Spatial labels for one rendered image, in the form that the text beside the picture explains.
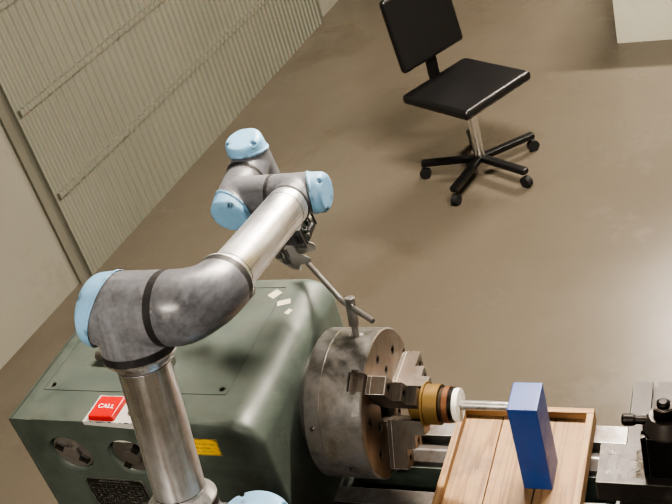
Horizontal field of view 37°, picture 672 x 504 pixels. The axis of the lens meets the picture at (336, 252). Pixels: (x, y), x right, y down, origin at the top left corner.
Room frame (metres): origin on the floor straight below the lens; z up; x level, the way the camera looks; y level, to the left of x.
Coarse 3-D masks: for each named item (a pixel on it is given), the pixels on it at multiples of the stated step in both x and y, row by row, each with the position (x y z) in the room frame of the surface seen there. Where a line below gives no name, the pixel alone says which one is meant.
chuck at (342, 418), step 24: (336, 336) 1.66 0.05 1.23; (384, 336) 1.66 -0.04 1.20; (336, 360) 1.59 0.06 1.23; (360, 360) 1.57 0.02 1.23; (384, 360) 1.63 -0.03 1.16; (336, 384) 1.54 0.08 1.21; (336, 408) 1.51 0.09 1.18; (360, 408) 1.49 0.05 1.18; (384, 408) 1.63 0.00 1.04; (336, 432) 1.49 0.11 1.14; (360, 432) 1.47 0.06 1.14; (384, 432) 1.54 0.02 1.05; (336, 456) 1.49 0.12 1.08; (360, 456) 1.46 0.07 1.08; (384, 456) 1.52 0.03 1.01
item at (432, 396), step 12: (432, 384) 1.57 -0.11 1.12; (420, 396) 1.54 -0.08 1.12; (432, 396) 1.53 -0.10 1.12; (444, 396) 1.52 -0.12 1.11; (420, 408) 1.52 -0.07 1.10; (432, 408) 1.51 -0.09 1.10; (444, 408) 1.51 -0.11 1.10; (420, 420) 1.52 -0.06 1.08; (432, 420) 1.51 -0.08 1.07; (444, 420) 1.50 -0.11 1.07
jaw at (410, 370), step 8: (408, 352) 1.71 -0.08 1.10; (416, 352) 1.70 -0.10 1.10; (400, 360) 1.69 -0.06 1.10; (408, 360) 1.68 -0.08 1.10; (416, 360) 1.67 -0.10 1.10; (400, 368) 1.67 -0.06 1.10; (408, 368) 1.66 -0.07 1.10; (416, 368) 1.65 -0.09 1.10; (424, 368) 1.65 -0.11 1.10; (400, 376) 1.64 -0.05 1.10; (408, 376) 1.63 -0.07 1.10; (416, 376) 1.63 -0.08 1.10; (424, 376) 1.62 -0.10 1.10; (408, 384) 1.61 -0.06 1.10; (416, 384) 1.60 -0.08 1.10
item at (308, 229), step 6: (312, 216) 1.76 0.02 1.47; (306, 222) 1.74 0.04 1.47; (312, 222) 1.75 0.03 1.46; (300, 228) 1.71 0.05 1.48; (306, 228) 1.72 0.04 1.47; (312, 228) 1.74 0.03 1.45; (294, 234) 1.71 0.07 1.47; (300, 234) 1.70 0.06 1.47; (306, 234) 1.72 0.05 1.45; (288, 240) 1.74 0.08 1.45; (294, 240) 1.72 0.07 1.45; (300, 240) 1.72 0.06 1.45; (306, 240) 1.72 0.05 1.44; (300, 246) 1.72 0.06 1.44; (306, 246) 1.71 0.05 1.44
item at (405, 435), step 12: (384, 420) 1.58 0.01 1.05; (396, 420) 1.56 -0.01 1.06; (408, 420) 1.55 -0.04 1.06; (396, 432) 1.55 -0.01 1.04; (408, 432) 1.54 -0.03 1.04; (420, 432) 1.52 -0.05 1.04; (396, 444) 1.54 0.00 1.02; (408, 444) 1.53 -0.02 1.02; (420, 444) 1.54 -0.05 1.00; (396, 456) 1.53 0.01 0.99; (408, 456) 1.52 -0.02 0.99; (396, 468) 1.52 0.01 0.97; (408, 468) 1.51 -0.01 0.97
